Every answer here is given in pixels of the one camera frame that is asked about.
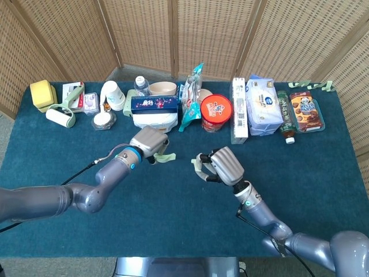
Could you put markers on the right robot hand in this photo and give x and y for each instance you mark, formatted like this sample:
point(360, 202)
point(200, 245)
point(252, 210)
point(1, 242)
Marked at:
point(227, 167)

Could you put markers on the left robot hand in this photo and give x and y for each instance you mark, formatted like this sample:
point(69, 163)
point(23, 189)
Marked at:
point(148, 141)

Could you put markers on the green sticky note pad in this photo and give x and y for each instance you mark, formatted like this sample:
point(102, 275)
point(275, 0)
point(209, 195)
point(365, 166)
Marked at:
point(168, 157)

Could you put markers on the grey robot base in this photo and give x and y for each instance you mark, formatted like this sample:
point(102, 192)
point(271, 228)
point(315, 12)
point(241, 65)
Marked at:
point(178, 268)

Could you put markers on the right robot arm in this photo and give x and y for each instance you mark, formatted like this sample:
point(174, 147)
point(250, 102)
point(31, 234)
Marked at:
point(317, 245)

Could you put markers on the white plastic tub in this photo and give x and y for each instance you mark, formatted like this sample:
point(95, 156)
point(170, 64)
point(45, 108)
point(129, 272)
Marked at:
point(155, 119)

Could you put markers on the navy blue long box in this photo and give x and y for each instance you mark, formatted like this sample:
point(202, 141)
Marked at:
point(152, 104)

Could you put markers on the pale green plastic stand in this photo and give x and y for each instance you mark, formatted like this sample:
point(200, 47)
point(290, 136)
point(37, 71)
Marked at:
point(128, 104)

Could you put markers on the teal clear product bag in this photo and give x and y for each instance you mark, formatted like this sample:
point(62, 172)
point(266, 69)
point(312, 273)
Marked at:
point(190, 109)

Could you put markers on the small brown packet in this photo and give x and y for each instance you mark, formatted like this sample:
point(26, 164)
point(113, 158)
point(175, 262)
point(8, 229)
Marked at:
point(106, 106)

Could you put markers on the clear water bottle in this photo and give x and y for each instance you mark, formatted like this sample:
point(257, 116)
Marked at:
point(141, 86)

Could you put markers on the beige bowl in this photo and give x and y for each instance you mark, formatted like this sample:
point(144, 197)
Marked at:
point(162, 88)

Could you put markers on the white long carton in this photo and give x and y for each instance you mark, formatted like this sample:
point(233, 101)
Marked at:
point(239, 112)

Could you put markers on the white paper cup stack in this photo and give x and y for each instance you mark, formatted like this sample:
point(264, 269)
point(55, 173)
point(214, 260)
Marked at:
point(113, 93)

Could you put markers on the small blue pack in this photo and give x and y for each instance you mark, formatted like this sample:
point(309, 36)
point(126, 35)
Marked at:
point(180, 91)

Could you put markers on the red instant noodle cup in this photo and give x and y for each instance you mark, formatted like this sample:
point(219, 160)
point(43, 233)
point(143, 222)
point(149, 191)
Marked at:
point(216, 108)

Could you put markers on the clear purple small box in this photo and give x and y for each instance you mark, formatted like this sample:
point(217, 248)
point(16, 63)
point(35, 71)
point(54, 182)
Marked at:
point(90, 102)

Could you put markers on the white blue tissue pack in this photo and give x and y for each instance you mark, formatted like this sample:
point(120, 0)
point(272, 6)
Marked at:
point(263, 106)

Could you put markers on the tan round container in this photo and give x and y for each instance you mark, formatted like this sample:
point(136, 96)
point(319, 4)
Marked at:
point(206, 93)

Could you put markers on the teal table cloth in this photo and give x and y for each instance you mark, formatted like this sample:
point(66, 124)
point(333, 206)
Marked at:
point(173, 219)

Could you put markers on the green label tea bottle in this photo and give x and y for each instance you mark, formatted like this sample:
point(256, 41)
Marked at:
point(286, 115)

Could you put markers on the green white lint roller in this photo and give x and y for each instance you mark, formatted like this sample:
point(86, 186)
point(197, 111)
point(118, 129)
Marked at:
point(59, 116)

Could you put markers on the red white small carton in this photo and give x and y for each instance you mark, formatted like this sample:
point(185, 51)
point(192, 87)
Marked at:
point(69, 89)

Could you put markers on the Hello Panda cookie pack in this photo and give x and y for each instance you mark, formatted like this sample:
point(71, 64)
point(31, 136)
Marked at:
point(307, 112)

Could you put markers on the yellow sponge block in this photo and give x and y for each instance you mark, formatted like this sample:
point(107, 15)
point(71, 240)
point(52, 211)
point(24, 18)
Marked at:
point(43, 93)

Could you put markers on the pale green hook rack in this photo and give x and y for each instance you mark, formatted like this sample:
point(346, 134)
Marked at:
point(311, 85)

